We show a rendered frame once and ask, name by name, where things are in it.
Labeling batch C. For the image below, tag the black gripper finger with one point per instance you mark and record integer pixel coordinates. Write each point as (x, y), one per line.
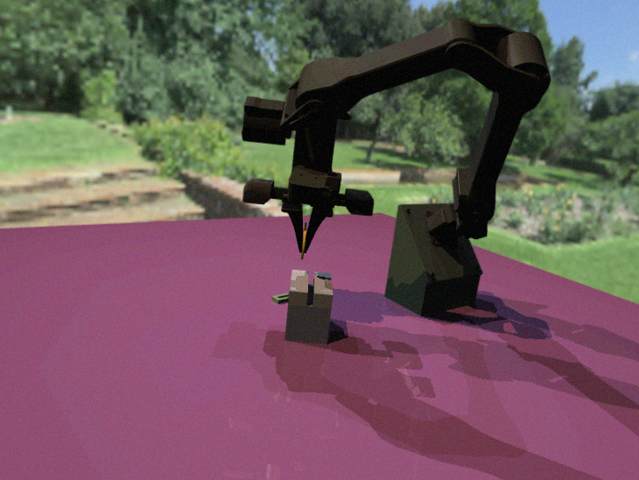
(316, 219)
(296, 216)

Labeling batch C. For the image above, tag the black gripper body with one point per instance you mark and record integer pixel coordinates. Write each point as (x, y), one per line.
(259, 191)

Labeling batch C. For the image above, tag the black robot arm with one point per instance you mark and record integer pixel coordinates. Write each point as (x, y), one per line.
(327, 89)

